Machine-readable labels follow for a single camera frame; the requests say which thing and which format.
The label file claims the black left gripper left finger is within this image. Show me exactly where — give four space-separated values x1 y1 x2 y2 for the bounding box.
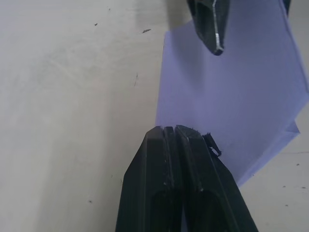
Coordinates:
115 125 184 232

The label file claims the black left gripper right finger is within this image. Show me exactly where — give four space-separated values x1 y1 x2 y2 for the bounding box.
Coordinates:
174 124 259 232

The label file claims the light purple paper sheet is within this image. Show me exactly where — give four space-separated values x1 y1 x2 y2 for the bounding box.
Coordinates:
154 0 309 189

